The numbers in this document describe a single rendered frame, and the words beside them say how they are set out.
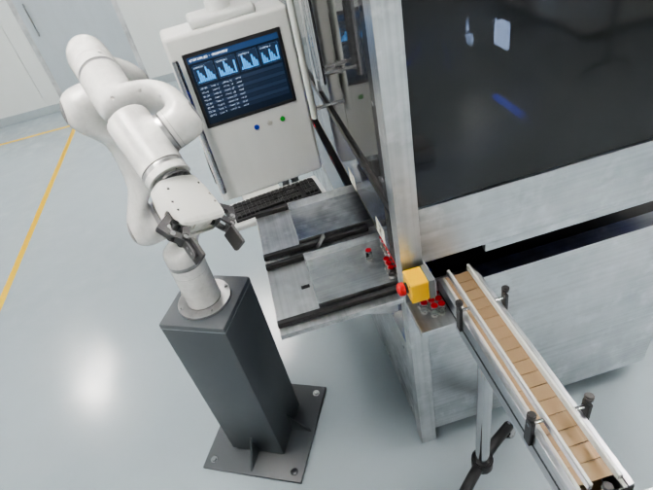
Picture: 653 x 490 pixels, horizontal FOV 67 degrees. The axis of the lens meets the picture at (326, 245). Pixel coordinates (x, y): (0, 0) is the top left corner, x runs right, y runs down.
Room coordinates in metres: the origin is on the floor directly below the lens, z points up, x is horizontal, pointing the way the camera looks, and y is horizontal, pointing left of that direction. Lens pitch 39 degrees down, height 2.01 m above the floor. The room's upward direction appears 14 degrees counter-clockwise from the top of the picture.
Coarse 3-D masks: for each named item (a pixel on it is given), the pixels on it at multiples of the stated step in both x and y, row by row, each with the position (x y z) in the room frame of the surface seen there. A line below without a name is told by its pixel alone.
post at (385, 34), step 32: (384, 0) 1.04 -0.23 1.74; (384, 32) 1.04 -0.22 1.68; (384, 64) 1.04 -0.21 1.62; (384, 96) 1.04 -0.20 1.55; (384, 128) 1.04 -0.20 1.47; (384, 160) 1.08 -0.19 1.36; (416, 192) 1.04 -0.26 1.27; (416, 224) 1.04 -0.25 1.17; (416, 256) 1.04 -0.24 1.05; (416, 352) 1.04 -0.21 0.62; (416, 384) 1.04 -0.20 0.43; (416, 416) 1.08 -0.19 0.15
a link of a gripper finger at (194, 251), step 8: (176, 232) 0.69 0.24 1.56; (168, 240) 0.68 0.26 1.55; (176, 240) 0.68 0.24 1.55; (184, 240) 0.68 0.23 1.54; (192, 240) 0.68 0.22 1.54; (184, 248) 0.68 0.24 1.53; (192, 248) 0.67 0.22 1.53; (200, 248) 0.67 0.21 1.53; (192, 256) 0.66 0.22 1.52; (200, 256) 0.66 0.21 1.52
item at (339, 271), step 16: (352, 240) 1.35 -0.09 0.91; (368, 240) 1.35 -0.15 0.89; (304, 256) 1.32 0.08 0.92; (320, 256) 1.34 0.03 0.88; (336, 256) 1.32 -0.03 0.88; (352, 256) 1.30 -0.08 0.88; (384, 256) 1.26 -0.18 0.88; (320, 272) 1.26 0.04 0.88; (336, 272) 1.24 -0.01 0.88; (352, 272) 1.22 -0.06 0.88; (368, 272) 1.20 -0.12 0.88; (384, 272) 1.18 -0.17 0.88; (320, 288) 1.18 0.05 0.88; (336, 288) 1.16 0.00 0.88; (352, 288) 1.14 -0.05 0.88; (368, 288) 1.09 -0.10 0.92; (384, 288) 1.10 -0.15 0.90; (320, 304) 1.08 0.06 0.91
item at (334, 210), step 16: (336, 192) 1.69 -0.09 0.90; (352, 192) 1.69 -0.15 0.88; (304, 208) 1.66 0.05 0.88; (320, 208) 1.63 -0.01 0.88; (336, 208) 1.60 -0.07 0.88; (352, 208) 1.58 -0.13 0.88; (304, 224) 1.55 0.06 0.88; (320, 224) 1.53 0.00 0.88; (336, 224) 1.50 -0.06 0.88; (352, 224) 1.44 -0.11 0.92; (368, 224) 1.44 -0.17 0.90; (304, 240) 1.42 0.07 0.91
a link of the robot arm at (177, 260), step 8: (168, 248) 1.27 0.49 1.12; (176, 248) 1.26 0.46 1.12; (168, 256) 1.25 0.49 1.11; (176, 256) 1.24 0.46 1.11; (184, 256) 1.23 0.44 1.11; (168, 264) 1.24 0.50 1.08; (176, 264) 1.23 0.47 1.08; (184, 264) 1.23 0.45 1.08; (192, 264) 1.23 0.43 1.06; (176, 272) 1.23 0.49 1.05; (184, 272) 1.23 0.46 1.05
